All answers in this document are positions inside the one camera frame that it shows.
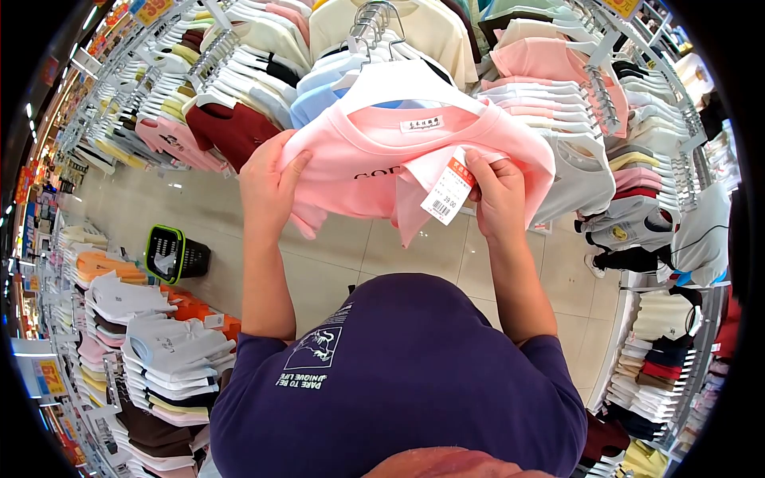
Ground person's right hand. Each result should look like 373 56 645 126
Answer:
465 148 527 243

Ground person's left hand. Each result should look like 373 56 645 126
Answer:
239 130 313 240

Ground person's left fingers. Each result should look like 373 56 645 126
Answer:
258 130 298 160

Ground person's right thumb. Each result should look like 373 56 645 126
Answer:
465 148 494 202

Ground person's right fingers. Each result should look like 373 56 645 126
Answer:
489 157 527 191

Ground person's left thumb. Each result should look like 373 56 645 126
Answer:
280 151 313 199

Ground white and orange price tag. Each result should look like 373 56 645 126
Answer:
420 157 478 227

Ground pink printed t-shirt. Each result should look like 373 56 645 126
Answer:
276 98 557 248

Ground full shop clothes rack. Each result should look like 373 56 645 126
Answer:
571 281 745 478
12 218 243 478
57 0 742 237

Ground white clothes hanger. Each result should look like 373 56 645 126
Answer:
333 0 490 118

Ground black basket with green rim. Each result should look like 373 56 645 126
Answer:
144 224 212 286

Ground person's body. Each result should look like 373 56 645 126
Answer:
209 273 589 478

